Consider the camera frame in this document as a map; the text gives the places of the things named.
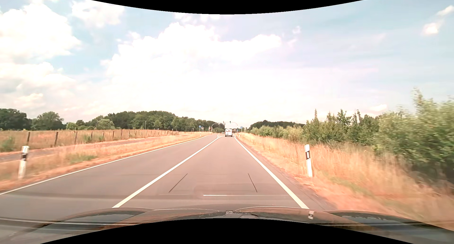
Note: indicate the white van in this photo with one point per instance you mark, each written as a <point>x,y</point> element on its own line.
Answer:
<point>228,132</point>

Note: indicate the wood of green trees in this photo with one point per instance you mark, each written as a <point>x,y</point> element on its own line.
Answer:
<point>142,120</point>
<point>275,124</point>

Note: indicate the grey asphalt road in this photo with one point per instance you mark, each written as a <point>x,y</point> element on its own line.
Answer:
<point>220,166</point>

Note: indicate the road markings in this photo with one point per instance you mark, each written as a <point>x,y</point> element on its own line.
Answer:
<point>166,173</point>

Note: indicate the car's own bonnet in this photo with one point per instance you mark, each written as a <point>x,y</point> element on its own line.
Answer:
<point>227,215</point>

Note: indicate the dry grass verge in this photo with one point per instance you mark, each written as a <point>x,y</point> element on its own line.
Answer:
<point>340,176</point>
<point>81,157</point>

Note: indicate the row of green bushes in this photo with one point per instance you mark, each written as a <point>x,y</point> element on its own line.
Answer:
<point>400,137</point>

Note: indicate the dry grass field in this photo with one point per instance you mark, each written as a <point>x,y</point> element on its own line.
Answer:
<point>42,138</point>

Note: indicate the grey cycle path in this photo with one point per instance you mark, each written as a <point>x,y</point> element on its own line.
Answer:
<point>42,152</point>

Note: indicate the white black marker post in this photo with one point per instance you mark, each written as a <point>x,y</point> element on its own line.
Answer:
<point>23,161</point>
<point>308,160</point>

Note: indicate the wooden post fence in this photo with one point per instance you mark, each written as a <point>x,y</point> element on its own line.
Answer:
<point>76,136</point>

